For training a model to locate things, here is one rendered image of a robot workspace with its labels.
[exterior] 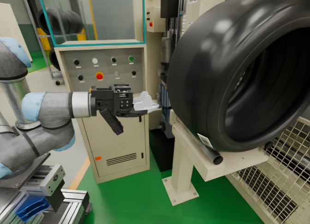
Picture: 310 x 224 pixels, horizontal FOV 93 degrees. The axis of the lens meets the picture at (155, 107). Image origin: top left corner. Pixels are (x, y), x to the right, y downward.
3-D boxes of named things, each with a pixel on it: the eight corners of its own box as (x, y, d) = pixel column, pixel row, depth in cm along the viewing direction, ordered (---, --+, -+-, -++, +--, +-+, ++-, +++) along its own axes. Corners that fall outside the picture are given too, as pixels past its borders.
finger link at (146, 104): (163, 96, 46) (134, 97, 43) (161, 113, 49) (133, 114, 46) (160, 93, 48) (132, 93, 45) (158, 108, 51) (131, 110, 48)
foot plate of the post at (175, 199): (161, 179, 151) (161, 178, 150) (185, 172, 158) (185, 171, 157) (172, 206, 129) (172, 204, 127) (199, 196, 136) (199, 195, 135)
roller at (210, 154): (176, 114, 87) (183, 112, 88) (176, 120, 89) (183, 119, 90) (215, 159, 58) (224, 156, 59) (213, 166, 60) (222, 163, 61)
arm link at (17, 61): (15, 137, 81) (-46, 32, 47) (45, 124, 92) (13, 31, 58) (25, 151, 77) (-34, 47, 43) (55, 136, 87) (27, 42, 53)
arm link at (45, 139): (32, 149, 45) (19, 123, 39) (68, 130, 53) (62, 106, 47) (44, 165, 42) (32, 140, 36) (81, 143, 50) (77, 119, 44)
